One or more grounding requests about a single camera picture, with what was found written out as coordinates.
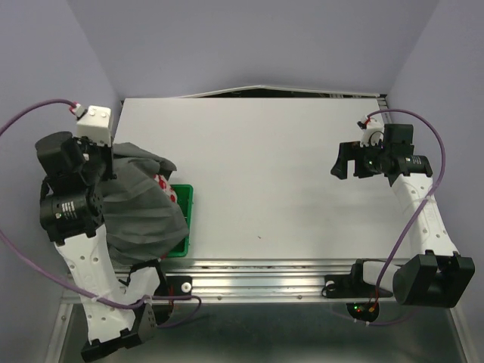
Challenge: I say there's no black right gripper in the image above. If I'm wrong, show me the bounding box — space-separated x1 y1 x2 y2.
329 138 390 179

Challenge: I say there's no white red floral skirt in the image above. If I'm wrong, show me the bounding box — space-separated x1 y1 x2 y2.
154 174 178 203

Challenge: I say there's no grey pleated skirt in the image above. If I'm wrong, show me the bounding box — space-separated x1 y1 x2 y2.
101 142 189 265

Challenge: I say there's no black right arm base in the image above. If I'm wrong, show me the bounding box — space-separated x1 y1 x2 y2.
321 259 398 324

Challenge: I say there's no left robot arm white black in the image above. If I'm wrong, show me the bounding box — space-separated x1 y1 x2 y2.
36 132 169 362

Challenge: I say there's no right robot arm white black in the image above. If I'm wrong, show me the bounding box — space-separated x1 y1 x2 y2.
330 119 475 308

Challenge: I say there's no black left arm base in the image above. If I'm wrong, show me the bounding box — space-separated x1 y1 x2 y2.
119 260 194 322

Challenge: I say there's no green plastic tray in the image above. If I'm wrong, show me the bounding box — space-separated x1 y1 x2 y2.
161 184 194 259

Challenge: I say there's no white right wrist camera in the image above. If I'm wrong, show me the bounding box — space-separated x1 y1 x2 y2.
357 116 384 147

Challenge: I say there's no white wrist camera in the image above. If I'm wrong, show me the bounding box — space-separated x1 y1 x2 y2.
76 105 113 147
357 116 384 147

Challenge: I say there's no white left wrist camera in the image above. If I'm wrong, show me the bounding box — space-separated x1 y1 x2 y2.
76 105 113 147

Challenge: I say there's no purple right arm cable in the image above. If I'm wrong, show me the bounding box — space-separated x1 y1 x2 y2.
353 109 447 327

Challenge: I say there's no aluminium rail frame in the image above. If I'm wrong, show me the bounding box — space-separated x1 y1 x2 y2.
44 258 473 363

